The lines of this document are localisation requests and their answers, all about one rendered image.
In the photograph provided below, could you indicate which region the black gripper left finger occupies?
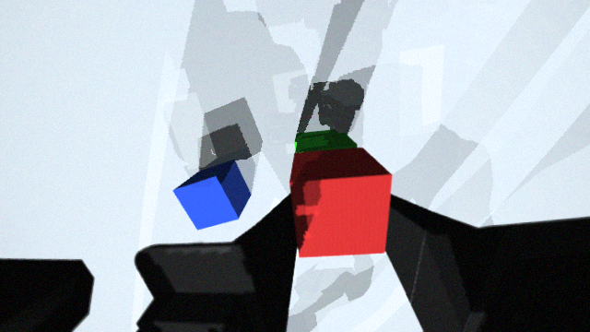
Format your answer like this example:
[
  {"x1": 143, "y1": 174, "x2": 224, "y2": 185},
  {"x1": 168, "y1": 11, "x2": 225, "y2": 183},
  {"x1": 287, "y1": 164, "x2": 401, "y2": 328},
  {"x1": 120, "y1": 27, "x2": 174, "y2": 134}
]
[{"x1": 134, "y1": 193, "x2": 298, "y2": 332}]

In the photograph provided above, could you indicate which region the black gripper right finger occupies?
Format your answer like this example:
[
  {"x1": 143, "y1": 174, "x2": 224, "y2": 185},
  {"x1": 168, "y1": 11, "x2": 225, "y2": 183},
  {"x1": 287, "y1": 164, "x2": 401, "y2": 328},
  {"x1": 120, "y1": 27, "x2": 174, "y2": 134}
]
[{"x1": 385, "y1": 195, "x2": 590, "y2": 332}]

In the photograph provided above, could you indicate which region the red block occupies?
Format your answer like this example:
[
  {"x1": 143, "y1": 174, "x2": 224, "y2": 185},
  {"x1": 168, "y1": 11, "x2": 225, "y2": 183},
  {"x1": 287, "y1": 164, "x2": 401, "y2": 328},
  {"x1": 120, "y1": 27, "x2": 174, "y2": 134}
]
[{"x1": 289, "y1": 147, "x2": 393, "y2": 258}]

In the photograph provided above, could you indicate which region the green block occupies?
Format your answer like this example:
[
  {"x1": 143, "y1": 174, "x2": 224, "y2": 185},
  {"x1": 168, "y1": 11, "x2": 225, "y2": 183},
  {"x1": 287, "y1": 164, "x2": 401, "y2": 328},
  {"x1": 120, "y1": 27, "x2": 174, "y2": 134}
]
[
  {"x1": 294, "y1": 129, "x2": 338, "y2": 150},
  {"x1": 295, "y1": 133, "x2": 358, "y2": 153}
]

